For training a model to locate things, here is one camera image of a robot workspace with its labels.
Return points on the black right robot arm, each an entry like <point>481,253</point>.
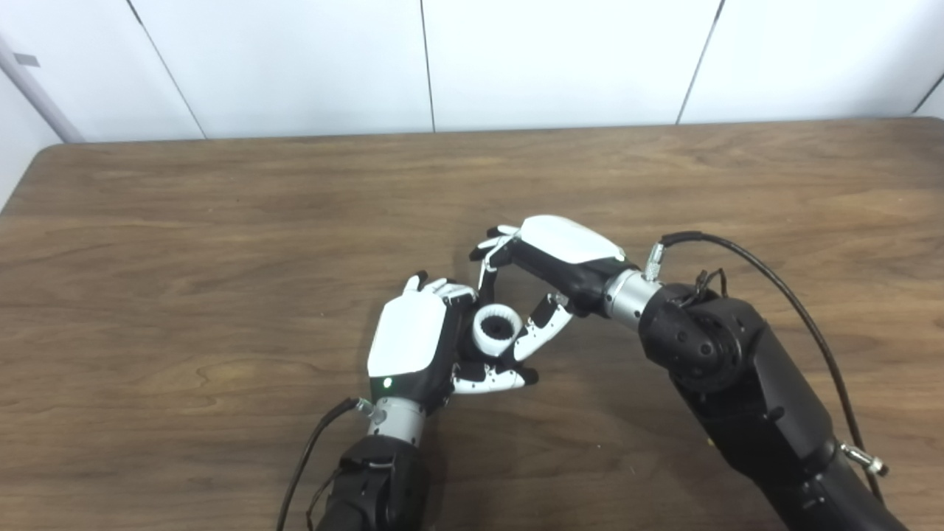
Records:
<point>745,391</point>

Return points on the grey wall corner post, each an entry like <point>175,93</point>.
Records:
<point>40,99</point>

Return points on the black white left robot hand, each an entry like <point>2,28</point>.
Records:
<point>405,335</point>

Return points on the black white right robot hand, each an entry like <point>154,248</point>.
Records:
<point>568,243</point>

